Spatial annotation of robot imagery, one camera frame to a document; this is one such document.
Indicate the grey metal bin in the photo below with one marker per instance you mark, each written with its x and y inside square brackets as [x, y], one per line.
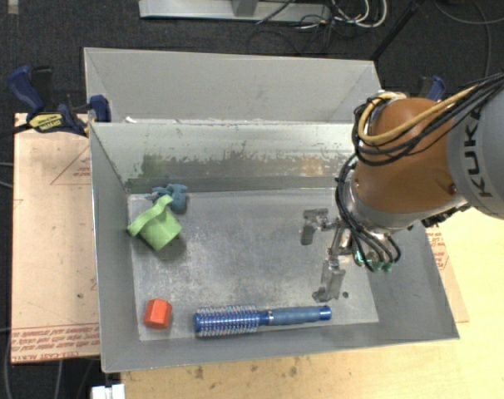
[252, 243]

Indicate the light green plastic cup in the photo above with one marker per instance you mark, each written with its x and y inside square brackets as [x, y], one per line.
[160, 228]

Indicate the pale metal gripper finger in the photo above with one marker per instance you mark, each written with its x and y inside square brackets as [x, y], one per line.
[332, 279]
[314, 216]

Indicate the blue round hairbrush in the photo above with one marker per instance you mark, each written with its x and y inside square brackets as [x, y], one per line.
[235, 321]

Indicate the orange hexagonal block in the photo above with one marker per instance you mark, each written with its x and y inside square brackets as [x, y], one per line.
[157, 313]

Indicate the blue-grey toy animal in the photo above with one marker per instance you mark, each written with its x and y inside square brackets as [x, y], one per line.
[178, 200]

